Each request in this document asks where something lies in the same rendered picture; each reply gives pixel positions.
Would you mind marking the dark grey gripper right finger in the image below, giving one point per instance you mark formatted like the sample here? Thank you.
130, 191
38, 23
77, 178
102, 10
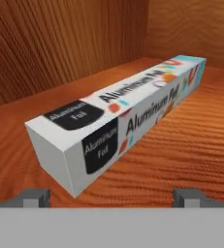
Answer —
191, 197

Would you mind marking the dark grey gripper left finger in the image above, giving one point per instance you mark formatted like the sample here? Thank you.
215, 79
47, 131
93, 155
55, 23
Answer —
32, 197

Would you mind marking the white aluminum foil box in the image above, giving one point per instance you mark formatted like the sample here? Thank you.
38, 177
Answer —
116, 119

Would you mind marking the wooden cabinet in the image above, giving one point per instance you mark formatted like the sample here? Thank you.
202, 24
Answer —
68, 42

